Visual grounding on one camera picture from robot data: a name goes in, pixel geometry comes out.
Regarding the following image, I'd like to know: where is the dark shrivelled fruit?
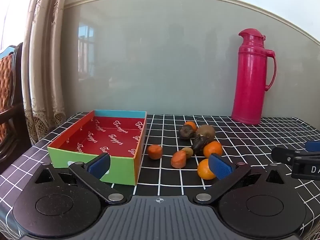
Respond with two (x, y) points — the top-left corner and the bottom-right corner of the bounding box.
(191, 134), (207, 156)
(179, 126), (195, 140)

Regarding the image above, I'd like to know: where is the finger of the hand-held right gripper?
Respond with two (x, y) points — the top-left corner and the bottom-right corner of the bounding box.
(305, 141), (320, 153)
(271, 147), (320, 166)

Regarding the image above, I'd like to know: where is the colourful cardboard box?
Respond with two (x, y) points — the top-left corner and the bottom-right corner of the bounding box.
(47, 109), (148, 186)

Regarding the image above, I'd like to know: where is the large brown kiwi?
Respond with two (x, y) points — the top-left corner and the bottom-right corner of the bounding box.
(195, 124), (216, 144)

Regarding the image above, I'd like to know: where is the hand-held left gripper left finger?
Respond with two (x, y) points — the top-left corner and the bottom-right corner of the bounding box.
(32, 153), (127, 204)

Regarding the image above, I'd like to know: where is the wooden sofa with orange cushion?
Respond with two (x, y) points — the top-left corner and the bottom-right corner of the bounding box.
(0, 42), (33, 175)

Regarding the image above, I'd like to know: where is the pink thermos jug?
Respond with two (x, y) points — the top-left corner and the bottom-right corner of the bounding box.
(231, 28), (277, 126)

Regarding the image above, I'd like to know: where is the orange carrot piece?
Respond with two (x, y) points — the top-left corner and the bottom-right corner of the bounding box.
(171, 150), (187, 169)

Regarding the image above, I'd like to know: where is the beige lace-trimmed curtain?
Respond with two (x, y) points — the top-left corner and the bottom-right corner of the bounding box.
(21, 0), (70, 145)

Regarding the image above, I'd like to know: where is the small tangerine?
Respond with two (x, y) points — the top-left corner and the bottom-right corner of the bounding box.
(184, 121), (198, 132)
(197, 159), (217, 180)
(203, 141), (223, 158)

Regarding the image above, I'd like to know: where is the small green-brown kiwi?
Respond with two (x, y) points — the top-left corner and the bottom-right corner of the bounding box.
(181, 147), (194, 159)

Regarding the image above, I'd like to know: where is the blue padded chair back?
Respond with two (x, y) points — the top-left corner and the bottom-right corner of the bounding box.
(0, 45), (16, 58)

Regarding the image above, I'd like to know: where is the black white-grid tablecloth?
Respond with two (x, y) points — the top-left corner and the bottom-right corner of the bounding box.
(0, 112), (320, 240)

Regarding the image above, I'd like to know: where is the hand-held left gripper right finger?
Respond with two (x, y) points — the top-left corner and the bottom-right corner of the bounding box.
(193, 153), (288, 204)

